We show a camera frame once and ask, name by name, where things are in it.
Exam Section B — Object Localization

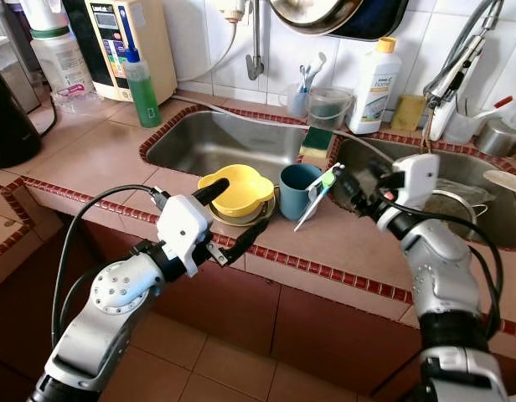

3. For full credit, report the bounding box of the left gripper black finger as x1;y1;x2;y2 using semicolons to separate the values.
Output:
231;219;271;255
193;178;230;206

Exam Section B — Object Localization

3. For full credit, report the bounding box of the shallow steel dish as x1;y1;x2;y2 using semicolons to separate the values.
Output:
208;199;280;227

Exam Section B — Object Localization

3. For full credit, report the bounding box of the yellow plastic bowl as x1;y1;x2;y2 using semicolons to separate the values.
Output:
198;164;276;217

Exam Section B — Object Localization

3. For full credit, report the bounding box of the blue-grey plastic cup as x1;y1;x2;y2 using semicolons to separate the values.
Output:
279;163;326;221

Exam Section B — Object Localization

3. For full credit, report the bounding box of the stainless steel double sink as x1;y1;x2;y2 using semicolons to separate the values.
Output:
141;107;516;248

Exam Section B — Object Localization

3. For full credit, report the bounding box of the green yellow scouring sponge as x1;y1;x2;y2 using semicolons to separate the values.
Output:
300;126;333;164

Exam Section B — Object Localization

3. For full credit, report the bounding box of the plain yellow sponge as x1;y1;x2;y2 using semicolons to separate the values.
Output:
390;94;428;132

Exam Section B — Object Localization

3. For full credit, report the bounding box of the steel pot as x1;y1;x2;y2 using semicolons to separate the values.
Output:
430;188;489;240

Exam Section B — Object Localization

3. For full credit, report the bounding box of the white detergent bottle yellow cap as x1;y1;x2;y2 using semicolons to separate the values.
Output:
347;36;403;135

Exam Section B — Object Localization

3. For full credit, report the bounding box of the clear plastic bucket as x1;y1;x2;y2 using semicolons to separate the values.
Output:
307;86;355;131

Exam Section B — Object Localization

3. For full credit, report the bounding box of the clear plastic tumbler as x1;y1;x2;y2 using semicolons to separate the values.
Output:
442;105;489;145

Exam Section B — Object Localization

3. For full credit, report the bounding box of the clear plastic toothbrush cup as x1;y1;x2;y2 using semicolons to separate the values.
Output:
279;82;311;118

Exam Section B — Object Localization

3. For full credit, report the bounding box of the green dish soap bottle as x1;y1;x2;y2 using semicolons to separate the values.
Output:
124;48;163;128

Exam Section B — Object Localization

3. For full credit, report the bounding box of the small steel cup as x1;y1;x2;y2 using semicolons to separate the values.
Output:
476;117;516;156

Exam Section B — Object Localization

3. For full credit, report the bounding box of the chrome sink faucet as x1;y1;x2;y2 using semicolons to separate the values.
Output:
421;0;506;156

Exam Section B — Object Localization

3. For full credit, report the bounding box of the pale wooden spatula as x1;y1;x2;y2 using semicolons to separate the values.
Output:
484;170;516;198

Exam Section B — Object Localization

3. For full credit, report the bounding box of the black kettle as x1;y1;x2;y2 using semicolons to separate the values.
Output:
0;63;43;168

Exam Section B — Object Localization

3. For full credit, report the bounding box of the beige water ionizer appliance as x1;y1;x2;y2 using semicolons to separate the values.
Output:
63;0;178;103

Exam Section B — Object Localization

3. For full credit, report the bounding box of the clear packet pink label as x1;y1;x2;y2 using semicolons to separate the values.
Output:
53;82;98;111

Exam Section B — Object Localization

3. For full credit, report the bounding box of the white tap diverter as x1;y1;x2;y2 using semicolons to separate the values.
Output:
220;0;255;24

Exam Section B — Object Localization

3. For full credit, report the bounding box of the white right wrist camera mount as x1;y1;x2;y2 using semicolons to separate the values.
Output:
399;153;441;212

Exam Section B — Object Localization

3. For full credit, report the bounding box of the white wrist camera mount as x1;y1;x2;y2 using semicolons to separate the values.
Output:
156;194;213;277
399;153;441;212

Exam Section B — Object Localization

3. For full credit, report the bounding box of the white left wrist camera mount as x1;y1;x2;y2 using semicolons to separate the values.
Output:
156;194;213;277

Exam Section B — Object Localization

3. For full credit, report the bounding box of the white curved supply hose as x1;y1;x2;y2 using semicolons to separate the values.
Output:
174;21;242;85

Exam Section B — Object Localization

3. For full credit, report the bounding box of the chrome wall tap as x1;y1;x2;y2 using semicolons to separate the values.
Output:
245;0;266;80

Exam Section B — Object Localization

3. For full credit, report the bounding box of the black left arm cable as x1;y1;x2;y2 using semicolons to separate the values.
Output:
50;184;167;348

